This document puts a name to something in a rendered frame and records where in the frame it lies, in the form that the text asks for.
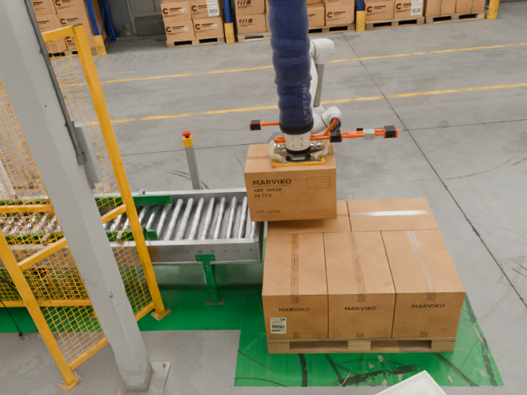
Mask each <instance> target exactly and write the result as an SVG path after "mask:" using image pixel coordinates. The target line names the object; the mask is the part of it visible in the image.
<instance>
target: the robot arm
mask: <svg viewBox="0 0 527 395"><path fill-rule="evenodd" d="M334 49H335V46H334V43H333V41H332V40H329V39H327V38H317V39H313V40H311V47H310V51H309V53H310V56H311V76H312V80H311V88H310V93H311V96H312V100H311V108H312V112H313V118H314V128H313V129H312V130H311V131H310V134H311V135H312V134H318V133H320V132H322V131H324V130H325V129H327V128H328V127H329V126H330V125H331V124H332V122H333V121H334V120H335V118H338V119H339V120H338V122H337V123H336V124H335V125H334V126H333V127H332V129H335V134H336V135H340V130H339V128H340V126H341V112H340V110H339V108H338V107H334V106H332V107H330V108H329V109H328V110H327V111H326V110H325V109H324V108H323V106H322V105H321V104H320V102H321V94H322V82H323V75H324V68H325V63H326V62H327V60H328V58H329V56H330V55H331V54H332V53H333V51H334Z"/></svg>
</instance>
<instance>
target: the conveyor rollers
mask: <svg viewBox="0 0 527 395"><path fill-rule="evenodd" d="M183 203H184V201H183V200H182V199H178V201H177V203H176V207H175V209H174V211H173V215H172V217H171V220H170V222H169V225H168V228H167V231H166V232H165V236H164V238H163V241H170V239H171V237H172V235H173V231H174V228H175V225H176V222H177V220H178V217H179V214H180V210H181V208H182V206H183ZM172 204H173V203H172ZM172 204H165V207H164V209H163V211H162V214H161V217H160V219H159V221H158V225H157V226H156V230H157V233H158V239H159V238H160V235H161V232H162V229H163V227H164V225H165V221H166V219H167V217H168V214H169V211H170V209H171V206H172ZM204 204H205V199H204V198H200V199H199V202H198V206H197V209H196V212H195V214H194V219H193V222H192V224H191V229H190V232H189V235H188V238H187V239H188V240H194V239H195V235H196V233H197V229H198V224H199V221H200V219H201V215H202V210H203V208H204ZM215 204H216V199H215V198H214V197H212V198H210V201H209V207H208V209H207V213H206V216H205V221H204V224H203V228H202V232H201V236H200V239H199V240H206V239H207V236H208V232H209V227H210V223H211V220H212V217H213V211H214V208H215ZM226 204H227V199H226V198H225V197H222V198H221V201H220V207H219V210H218V214H217V217H216V224H215V227H214V231H213V237H212V239H219V237H220V230H221V227H222V222H223V218H224V212H225V208H226ZM237 204H238V198H237V197H233V198H232V200H231V207H230V211H229V216H228V220H227V228H226V232H225V236H224V239H231V235H232V231H233V226H234V218H235V213H236V209H237ZM193 205H194V199H192V198H190V199H189V200H188V203H187V206H186V208H185V211H184V215H183V218H182V220H181V223H180V227H179V230H178V232H177V235H176V239H175V241H182V240H183V237H184V233H185V230H186V227H187V223H188V220H189V218H190V214H191V210H192V208H193ZM150 206H151V205H144V206H143V208H142V210H141V212H140V214H139V216H138V218H139V221H140V226H142V224H143V221H144V219H145V217H146V214H147V212H148V210H149V208H150ZM248 206H249V205H248V199H247V197H244V198H243V200H242V210H241V215H240V220H239V224H238V233H237V238H244V233H245V222H246V216H247V211H248ZM160 207H161V205H154V207H153V209H152V212H151V214H150V217H149V219H148V221H147V224H146V226H145V227H146V228H147V229H151V228H152V226H153V224H154V221H155V219H156V216H157V214H158V211H159V209H160ZM107 208H108V206H104V208H103V206H101V208H100V210H99V213H100V217H101V216H103V215H104V213H105V212H103V211H104V210H105V211H107V210H106V209H107ZM39 213H40V214H39ZM43 213H44V212H38V214H37V213H35V217H31V219H32V221H38V219H39V218H40V217H41V216H40V215H42V214H43ZM48 213H49V214H48ZM51 213H52V214H53V212H51ZM51 213H50V212H46V214H48V216H51V215H52V214H51ZM17 214H19V212H15V214H14V215H13V216H14V217H13V219H14V221H15V222H16V221H17V220H18V218H20V215H22V214H23V212H22V213H20V214H19V215H17ZM125 214H126V212H123V213H122V214H121V215H119V216H120V218H119V216H117V217H116V219H115V221H114V222H116V223H114V222H113V225H112V226H111V228H110V230H117V229H118V227H119V225H120V223H121V221H122V220H120V219H123V218H124V216H125ZM16 215H17V216H18V218H17V216H16ZM38 217H39V218H38ZM24 218H26V217H24ZM7 219H9V218H4V219H3V218H0V228H1V227H2V226H3V225H4V224H5V222H3V221H4V220H6V221H7ZM22 219H23V216H22V218H20V220H21V221H20V222H19V221H18V223H16V226H21V225H22V226H23V225H24V223H26V222H27V221H28V219H29V217H27V218H26V219H25V220H24V219H23V220H22ZM31 219H30V220H29V221H31ZM42 220H43V222H42ZM51 220H53V218H52V219H51ZM51 220H50V221H49V223H50V224H51V226H52V228H54V226H55V225H56V224H55V223H57V221H55V222H54V221H51ZM119 220H120V221H119ZM23 221H24V222H23ZM25 221H26V222H25ZM29 221H28V223H27V224H28V225H27V224H26V225H27V226H28V227H27V226H25V227H24V230H23V229H22V231H23V232H20V233H24V232H25V233H26V232H27V230H28V232H29V230H31V228H32V226H33V225H35V224H36V222H33V225H32V223H31V222H29ZM47 221H48V220H47V217H46V216H45V215H44V216H43V217H42V219H41V222H42V223H43V224H42V223H41V222H38V224H37V225H36V226H38V225H41V224H42V225H43V226H45V225H44V224H46V222H47ZM128 221H129V220H128V217H127V219H126V221H125V224H124V225H123V228H121V230H123V229H126V230H128V229H129V226H130V225H129V222H128ZM2 222H3V223H2ZM126 222H127V223H126ZM29 223H30V224H29ZM49 223H48V224H47V226H46V227H45V230H46V232H47V231H48V232H50V231H51V230H52V228H51V227H50V225H49ZM6 224H7V226H8V227H9V224H10V226H11V225H12V226H13V225H14V223H6ZM54 224H55V225H54ZM115 224H116V226H115ZM42 225H41V226H40V228H41V229H42V228H43V226H42ZM7 226H6V225H5V226H4V227H3V228H2V229H1V230H2V232H3V233H4V234H7V231H9V230H10V229H11V227H9V229H8V227H7ZM22 226H21V227H22ZM6 227H7V228H6ZM48 227H49V228H48ZM116 227H117V229H116ZM127 227H128V228H127ZM5 228H6V229H5ZM28 228H29V229H28ZM40 228H39V226H38V227H36V230H40ZM47 228H48V229H47ZM34 230H35V229H33V230H32V231H31V233H36V232H38V233H39V232H40V231H36V232H35V231H34ZM28 232H27V233H28ZM255 232H256V222H251V226H250V232H249V238H255ZM152 241H158V240H152Z"/></svg>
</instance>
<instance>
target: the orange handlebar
mask: <svg viewBox="0 0 527 395"><path fill-rule="evenodd" d="M261 125H262V126H271V125H279V121H276V122H264V123H262V124H261ZM374 132H375V135H374V136H383V135H384V133H383V130H382V129H380V130H374ZM322 135H323V134H312V135H311V136H318V137H310V140H329V134H327V135H326V136H322ZM342 135H343V138H349V139H357V137H364V133H363V131H357V132H356V130H353V131H348V132H342ZM274 142H276V143H285V137H284V136H279V137H275V138H274Z"/></svg>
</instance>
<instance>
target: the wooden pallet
mask: <svg viewBox="0 0 527 395"><path fill-rule="evenodd" d="M455 341H456V337H422V338H392V337H390V338H345V339H329V334H328V338H327V339H267V349H268V353H438V352H453V348H454V345H455Z"/></svg>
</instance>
